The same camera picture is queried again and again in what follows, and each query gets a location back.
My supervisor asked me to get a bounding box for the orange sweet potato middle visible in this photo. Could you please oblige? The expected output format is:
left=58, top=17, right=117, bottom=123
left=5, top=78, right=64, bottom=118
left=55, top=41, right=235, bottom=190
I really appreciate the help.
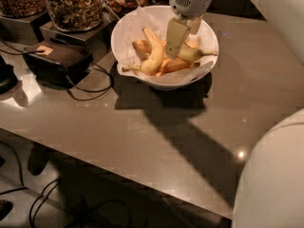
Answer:
left=185, top=38, right=200, bottom=49

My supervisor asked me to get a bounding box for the yellow banana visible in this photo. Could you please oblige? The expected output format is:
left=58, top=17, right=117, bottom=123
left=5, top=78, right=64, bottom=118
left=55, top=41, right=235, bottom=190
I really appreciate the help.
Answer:
left=179, top=44, right=218, bottom=62
left=123, top=28, right=164, bottom=75

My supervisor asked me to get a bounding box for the orange sweet potato top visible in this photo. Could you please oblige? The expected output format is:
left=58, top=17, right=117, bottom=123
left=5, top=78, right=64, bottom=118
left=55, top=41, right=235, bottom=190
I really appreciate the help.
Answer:
left=132, top=39, right=164, bottom=53

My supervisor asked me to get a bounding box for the metal stand under nut jar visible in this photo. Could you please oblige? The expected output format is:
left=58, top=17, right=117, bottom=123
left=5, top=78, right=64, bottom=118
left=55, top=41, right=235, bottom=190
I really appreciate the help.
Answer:
left=40, top=12, right=116, bottom=62

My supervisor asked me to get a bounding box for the black cable on table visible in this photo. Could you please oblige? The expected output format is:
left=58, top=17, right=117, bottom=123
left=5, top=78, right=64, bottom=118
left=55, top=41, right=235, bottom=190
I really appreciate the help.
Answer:
left=0, top=36, right=116, bottom=102

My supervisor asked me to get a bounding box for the white paper bowl liner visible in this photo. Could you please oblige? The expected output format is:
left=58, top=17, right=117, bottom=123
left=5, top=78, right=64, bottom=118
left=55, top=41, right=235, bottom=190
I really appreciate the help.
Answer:
left=111, top=6, right=219, bottom=89

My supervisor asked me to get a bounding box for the orange sweet potato bottom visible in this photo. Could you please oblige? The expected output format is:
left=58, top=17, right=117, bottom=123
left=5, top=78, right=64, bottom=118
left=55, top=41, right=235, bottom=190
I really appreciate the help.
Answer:
left=159, top=58, right=200, bottom=73

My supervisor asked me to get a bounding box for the glass jar of mixed nuts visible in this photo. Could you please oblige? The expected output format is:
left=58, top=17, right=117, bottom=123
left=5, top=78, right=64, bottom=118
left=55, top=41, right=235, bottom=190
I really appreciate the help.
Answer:
left=45, top=0, right=103, bottom=32

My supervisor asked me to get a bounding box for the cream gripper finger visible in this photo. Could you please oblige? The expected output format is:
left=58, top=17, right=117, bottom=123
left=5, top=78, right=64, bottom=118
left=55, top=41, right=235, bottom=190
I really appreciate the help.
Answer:
left=187, top=16, right=203, bottom=34
left=165, top=17, right=190, bottom=59

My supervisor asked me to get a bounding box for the glass jar of almonds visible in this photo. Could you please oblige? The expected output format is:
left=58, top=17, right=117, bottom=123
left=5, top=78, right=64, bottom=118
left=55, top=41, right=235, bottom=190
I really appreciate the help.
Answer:
left=0, top=0, right=46, bottom=18

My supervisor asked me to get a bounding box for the white ceramic bowl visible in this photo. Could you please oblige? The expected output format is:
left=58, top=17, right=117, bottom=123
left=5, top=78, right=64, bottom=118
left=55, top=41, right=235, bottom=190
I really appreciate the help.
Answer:
left=111, top=6, right=218, bottom=90

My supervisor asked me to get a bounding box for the black round object left edge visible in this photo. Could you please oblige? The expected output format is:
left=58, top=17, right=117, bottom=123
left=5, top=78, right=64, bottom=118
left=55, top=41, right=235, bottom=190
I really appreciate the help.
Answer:
left=0, top=55, right=18, bottom=94

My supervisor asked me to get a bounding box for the orange sweet potato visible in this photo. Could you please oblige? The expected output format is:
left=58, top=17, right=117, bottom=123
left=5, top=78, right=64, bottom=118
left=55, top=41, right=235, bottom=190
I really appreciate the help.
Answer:
left=185, top=38, right=200, bottom=49
left=132, top=39, right=164, bottom=53
left=159, top=58, right=200, bottom=73

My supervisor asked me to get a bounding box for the metal stand under almond jar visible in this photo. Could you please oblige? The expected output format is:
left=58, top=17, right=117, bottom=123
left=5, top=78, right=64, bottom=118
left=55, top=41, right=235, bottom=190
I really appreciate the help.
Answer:
left=0, top=10, right=50, bottom=45

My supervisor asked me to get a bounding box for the black device with brown pouch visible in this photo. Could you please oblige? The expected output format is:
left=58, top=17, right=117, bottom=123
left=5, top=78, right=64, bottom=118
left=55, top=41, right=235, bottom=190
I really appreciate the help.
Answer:
left=23, top=41, right=93, bottom=88

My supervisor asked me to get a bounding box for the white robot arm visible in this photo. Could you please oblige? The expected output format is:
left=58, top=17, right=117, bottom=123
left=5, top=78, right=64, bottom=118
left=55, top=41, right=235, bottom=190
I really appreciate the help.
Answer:
left=166, top=0, right=304, bottom=228

